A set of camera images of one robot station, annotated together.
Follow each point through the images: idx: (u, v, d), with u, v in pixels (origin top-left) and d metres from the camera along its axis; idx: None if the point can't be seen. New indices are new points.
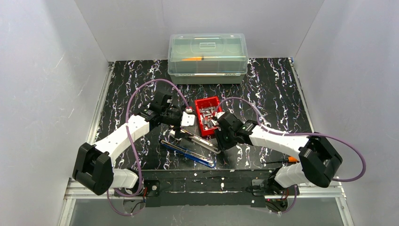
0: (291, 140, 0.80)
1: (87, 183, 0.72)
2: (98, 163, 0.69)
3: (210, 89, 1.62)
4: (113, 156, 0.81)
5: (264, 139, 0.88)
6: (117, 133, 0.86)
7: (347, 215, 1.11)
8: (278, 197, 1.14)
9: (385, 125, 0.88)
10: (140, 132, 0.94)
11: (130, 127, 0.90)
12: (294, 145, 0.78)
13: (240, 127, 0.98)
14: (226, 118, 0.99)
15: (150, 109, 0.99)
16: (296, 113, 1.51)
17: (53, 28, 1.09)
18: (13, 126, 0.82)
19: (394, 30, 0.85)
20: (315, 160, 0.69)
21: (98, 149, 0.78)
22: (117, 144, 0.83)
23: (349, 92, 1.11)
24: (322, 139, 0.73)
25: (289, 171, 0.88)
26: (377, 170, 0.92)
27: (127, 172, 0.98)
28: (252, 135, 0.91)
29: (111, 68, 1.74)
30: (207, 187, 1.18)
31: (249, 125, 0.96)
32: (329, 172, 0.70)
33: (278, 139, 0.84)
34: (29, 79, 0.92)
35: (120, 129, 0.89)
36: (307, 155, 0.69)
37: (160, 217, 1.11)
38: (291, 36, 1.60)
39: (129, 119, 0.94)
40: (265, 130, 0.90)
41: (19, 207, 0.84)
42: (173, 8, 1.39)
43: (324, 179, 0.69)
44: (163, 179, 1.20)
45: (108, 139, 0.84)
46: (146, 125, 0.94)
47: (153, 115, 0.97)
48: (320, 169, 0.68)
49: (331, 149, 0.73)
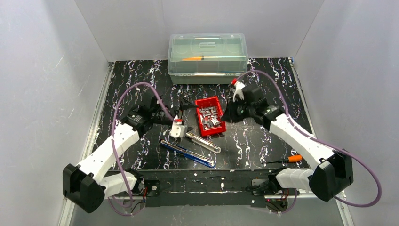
0: (315, 147, 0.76)
1: (78, 203, 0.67)
2: (83, 185, 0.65)
3: (210, 89, 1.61)
4: (98, 176, 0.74)
5: (286, 132, 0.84)
6: (103, 150, 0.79)
7: (347, 215, 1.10)
8: (278, 197, 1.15)
9: (384, 124, 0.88)
10: (128, 142, 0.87)
11: (116, 141, 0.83)
12: (315, 154, 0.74)
13: (263, 108, 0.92)
14: (253, 92, 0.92)
15: (138, 115, 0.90)
16: (296, 113, 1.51)
17: (53, 29, 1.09)
18: (13, 127, 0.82)
19: (394, 29, 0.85)
20: (331, 176, 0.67)
21: (82, 170, 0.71)
22: (102, 162, 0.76)
23: (349, 92, 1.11)
24: (347, 158, 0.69)
25: (292, 174, 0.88)
26: (378, 169, 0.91)
27: (125, 176, 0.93)
28: (275, 123, 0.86)
29: (111, 67, 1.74)
30: (207, 187, 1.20)
31: (274, 110, 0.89)
32: (335, 190, 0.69)
33: (301, 139, 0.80)
34: (29, 79, 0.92)
35: (106, 144, 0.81)
36: (325, 168, 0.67)
37: (160, 217, 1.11)
38: (291, 36, 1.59)
39: (115, 129, 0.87)
40: (291, 124, 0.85)
41: (20, 208, 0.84)
42: (173, 7, 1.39)
43: (326, 194, 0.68)
44: (163, 179, 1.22)
45: (93, 158, 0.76)
46: (133, 135, 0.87)
47: (141, 121, 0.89)
48: (330, 184, 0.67)
49: (348, 171, 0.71)
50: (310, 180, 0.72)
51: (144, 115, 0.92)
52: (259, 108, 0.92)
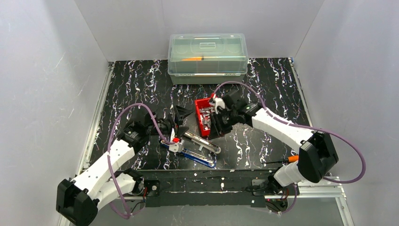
0: (294, 131, 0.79)
1: (72, 218, 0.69)
2: (76, 202, 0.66)
3: (210, 89, 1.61)
4: (93, 192, 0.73)
5: (267, 124, 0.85)
6: (98, 165, 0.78)
7: (347, 215, 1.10)
8: (278, 197, 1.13)
9: (384, 125, 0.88)
10: (124, 159, 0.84)
11: (111, 157, 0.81)
12: (297, 138, 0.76)
13: (243, 107, 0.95)
14: (231, 96, 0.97)
15: (134, 132, 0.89)
16: (296, 114, 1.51)
17: (53, 29, 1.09)
18: (13, 127, 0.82)
19: (394, 30, 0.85)
20: (315, 155, 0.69)
21: (76, 186, 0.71)
22: (97, 178, 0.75)
23: (349, 92, 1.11)
24: (325, 136, 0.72)
25: (286, 168, 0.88)
26: (378, 170, 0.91)
27: (123, 180, 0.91)
28: (256, 117, 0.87)
29: (111, 67, 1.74)
30: (207, 187, 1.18)
31: (253, 107, 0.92)
32: (322, 169, 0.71)
33: (282, 127, 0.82)
34: (30, 79, 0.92)
35: (101, 159, 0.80)
36: (308, 149, 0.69)
37: (160, 217, 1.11)
38: (291, 36, 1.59)
39: (112, 145, 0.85)
40: (271, 116, 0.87)
41: (21, 208, 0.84)
42: (173, 8, 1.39)
43: (315, 174, 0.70)
44: (163, 179, 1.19)
45: (88, 173, 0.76)
46: (130, 151, 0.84)
47: (137, 138, 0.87)
48: (316, 165, 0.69)
49: (331, 149, 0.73)
50: (299, 165, 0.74)
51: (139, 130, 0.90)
52: (241, 108, 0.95)
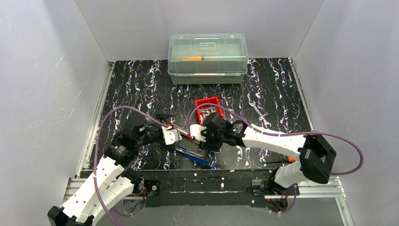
0: (288, 141, 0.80)
1: None
2: None
3: (210, 89, 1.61)
4: (83, 217, 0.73)
5: (258, 141, 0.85)
6: (85, 189, 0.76)
7: (346, 214, 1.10)
8: (278, 197, 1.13)
9: (385, 125, 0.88)
10: (112, 177, 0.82)
11: (98, 178, 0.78)
12: (292, 147, 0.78)
13: (229, 129, 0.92)
14: (214, 121, 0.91)
15: (122, 145, 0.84)
16: (296, 113, 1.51)
17: (53, 29, 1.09)
18: (13, 126, 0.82)
19: (394, 30, 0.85)
20: (316, 159, 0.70)
21: (65, 213, 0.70)
22: (85, 203, 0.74)
23: (349, 92, 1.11)
24: (318, 137, 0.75)
25: (287, 172, 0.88)
26: (378, 170, 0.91)
27: (119, 187, 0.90)
28: (245, 138, 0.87)
29: (111, 67, 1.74)
30: (207, 187, 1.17)
31: (240, 126, 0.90)
32: (327, 168, 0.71)
33: (273, 139, 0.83)
34: (30, 79, 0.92)
35: (88, 181, 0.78)
36: (308, 155, 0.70)
37: (160, 216, 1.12)
38: (291, 36, 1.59)
39: (98, 164, 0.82)
40: (259, 131, 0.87)
41: (20, 208, 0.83)
42: (173, 8, 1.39)
43: (325, 177, 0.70)
44: (163, 179, 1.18)
45: (76, 198, 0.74)
46: (116, 169, 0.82)
47: (124, 153, 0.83)
48: (322, 167, 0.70)
49: (327, 146, 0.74)
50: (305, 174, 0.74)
51: (127, 143, 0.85)
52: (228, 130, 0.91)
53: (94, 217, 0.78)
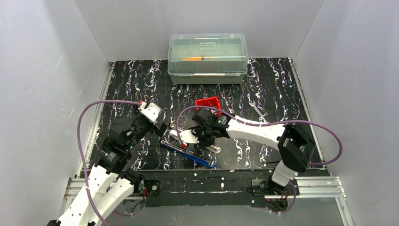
0: (268, 130, 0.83)
1: None
2: None
3: (210, 89, 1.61)
4: None
5: (241, 131, 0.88)
6: (79, 201, 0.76)
7: (346, 215, 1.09)
8: (278, 197, 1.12)
9: (384, 124, 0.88)
10: (106, 185, 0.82)
11: (91, 188, 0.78)
12: (272, 136, 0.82)
13: (215, 121, 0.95)
14: (200, 114, 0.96)
15: (112, 152, 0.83)
16: (296, 114, 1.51)
17: (53, 29, 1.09)
18: (13, 126, 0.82)
19: (394, 30, 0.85)
20: (294, 148, 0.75)
21: None
22: (80, 215, 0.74)
23: (349, 92, 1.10)
24: (297, 126, 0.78)
25: (276, 167, 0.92)
26: (378, 170, 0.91)
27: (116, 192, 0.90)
28: (229, 129, 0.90)
29: (111, 67, 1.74)
30: (207, 187, 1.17)
31: (224, 119, 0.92)
32: (303, 157, 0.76)
33: (255, 130, 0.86)
34: (29, 79, 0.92)
35: (81, 193, 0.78)
36: (286, 144, 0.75)
37: (160, 216, 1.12)
38: (291, 36, 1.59)
39: (90, 174, 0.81)
40: (242, 122, 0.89)
41: (21, 208, 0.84)
42: (173, 8, 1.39)
43: (301, 165, 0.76)
44: (163, 179, 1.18)
45: (71, 212, 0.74)
46: (109, 177, 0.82)
47: (115, 160, 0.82)
48: (298, 156, 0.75)
49: (305, 135, 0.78)
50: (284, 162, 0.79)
51: (117, 148, 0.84)
52: (213, 123, 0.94)
53: (95, 223, 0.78)
